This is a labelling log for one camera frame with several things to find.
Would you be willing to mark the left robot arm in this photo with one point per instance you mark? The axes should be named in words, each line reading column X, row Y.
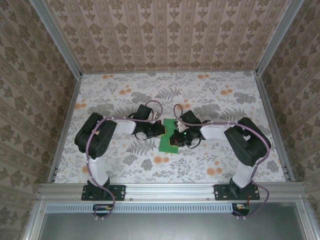
column 96, row 135

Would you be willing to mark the floral patterned table cover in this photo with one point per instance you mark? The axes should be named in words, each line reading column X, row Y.
column 160, row 170

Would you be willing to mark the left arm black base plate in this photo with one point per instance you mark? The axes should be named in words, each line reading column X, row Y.
column 120, row 192

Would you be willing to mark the aluminium outer frame rail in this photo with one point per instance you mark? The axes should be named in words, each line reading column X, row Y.
column 32, row 220
column 308, row 220

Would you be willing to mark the grey metal sheet panel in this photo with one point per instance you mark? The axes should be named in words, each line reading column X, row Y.
column 170, row 227

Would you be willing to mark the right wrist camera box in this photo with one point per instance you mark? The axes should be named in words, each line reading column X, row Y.
column 180, row 126

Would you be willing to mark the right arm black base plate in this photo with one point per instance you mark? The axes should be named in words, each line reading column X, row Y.
column 220, row 192

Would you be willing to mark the aluminium table side rail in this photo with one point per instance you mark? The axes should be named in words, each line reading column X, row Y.
column 66, row 125
column 272, row 120

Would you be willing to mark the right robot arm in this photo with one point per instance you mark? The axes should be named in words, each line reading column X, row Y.
column 250, row 142

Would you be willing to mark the black connector board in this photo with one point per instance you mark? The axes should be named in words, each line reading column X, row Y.
column 102, row 208
column 241, row 207

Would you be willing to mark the aluminium table end rail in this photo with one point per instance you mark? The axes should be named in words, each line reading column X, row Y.
column 170, row 72

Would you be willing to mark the aluminium corner post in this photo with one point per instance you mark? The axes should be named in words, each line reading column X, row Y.
column 277, row 37
column 57, row 40

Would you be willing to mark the green square paper sheet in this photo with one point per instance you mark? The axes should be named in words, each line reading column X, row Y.
column 167, row 147

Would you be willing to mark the aluminium mounting beam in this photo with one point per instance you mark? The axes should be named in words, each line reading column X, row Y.
column 170, row 191

